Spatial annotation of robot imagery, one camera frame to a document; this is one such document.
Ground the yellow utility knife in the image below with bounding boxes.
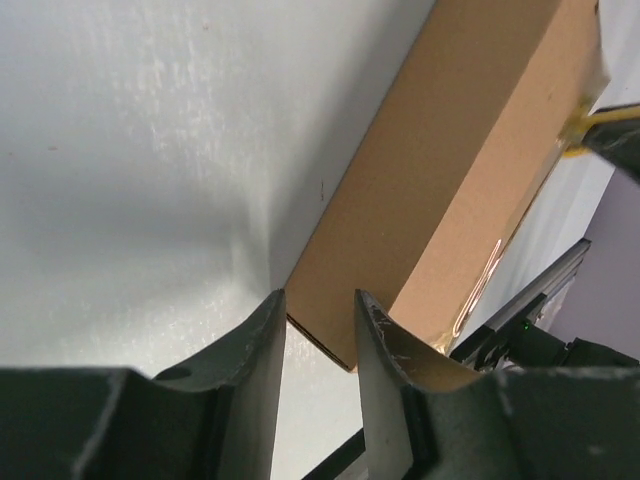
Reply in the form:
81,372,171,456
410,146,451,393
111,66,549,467
560,103,639,158

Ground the brown cardboard express box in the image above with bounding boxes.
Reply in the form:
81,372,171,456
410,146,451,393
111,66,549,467
286,1,605,372

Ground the right aluminium frame post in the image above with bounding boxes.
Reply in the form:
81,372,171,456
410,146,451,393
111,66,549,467
485,238,591,331

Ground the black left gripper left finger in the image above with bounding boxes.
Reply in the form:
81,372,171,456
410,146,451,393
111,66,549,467
1,290,286,479

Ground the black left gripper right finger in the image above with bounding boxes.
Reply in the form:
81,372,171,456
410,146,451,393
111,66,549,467
354,290,639,479

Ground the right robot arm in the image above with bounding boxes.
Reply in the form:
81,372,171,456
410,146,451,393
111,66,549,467
449,104,639,372

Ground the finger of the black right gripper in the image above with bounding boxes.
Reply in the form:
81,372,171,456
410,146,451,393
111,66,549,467
582,117,640,184

